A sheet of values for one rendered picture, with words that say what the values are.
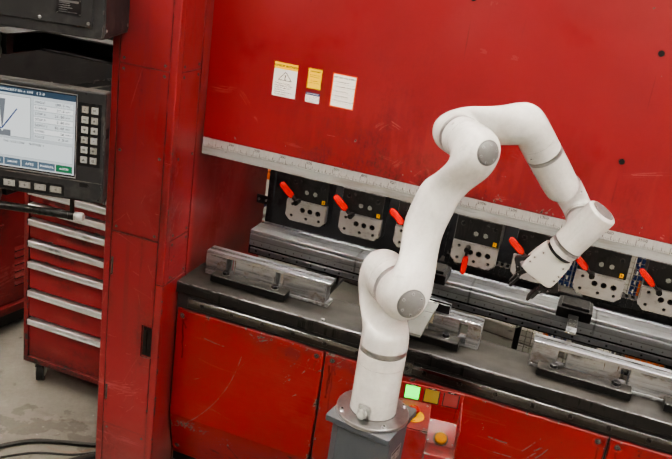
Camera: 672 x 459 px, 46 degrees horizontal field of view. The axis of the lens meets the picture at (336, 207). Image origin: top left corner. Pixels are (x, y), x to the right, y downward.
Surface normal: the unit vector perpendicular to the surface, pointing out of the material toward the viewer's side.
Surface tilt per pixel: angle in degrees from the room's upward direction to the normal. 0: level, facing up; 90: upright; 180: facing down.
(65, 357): 90
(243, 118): 90
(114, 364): 90
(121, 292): 90
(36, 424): 0
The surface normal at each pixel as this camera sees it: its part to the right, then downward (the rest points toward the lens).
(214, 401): -0.33, 0.29
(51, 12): -0.07, 0.32
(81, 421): 0.14, -0.94
